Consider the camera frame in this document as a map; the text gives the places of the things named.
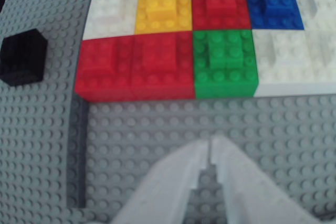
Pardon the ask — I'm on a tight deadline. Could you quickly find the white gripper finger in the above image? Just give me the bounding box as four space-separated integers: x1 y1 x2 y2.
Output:
213 136 323 224
110 136 211 224

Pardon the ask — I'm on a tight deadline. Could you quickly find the black lego cube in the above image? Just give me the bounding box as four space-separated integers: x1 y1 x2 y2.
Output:
0 28 48 87

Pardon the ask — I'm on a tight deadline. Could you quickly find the green lego cube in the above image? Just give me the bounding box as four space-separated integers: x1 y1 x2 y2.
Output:
192 29 260 99

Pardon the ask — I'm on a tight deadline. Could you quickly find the white lego cube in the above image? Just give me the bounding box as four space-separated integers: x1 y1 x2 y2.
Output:
253 28 314 98
292 0 336 31
82 0 140 40
307 28 336 95

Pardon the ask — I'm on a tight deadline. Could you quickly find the yellow lego cube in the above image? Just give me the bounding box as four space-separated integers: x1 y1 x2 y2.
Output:
134 0 194 35

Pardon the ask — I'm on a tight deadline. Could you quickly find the blue lego cube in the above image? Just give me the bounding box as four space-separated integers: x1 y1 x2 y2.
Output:
243 0 306 31

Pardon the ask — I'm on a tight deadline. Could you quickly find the grey studded lego baseplate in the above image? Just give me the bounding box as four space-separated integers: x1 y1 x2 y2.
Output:
0 0 336 224

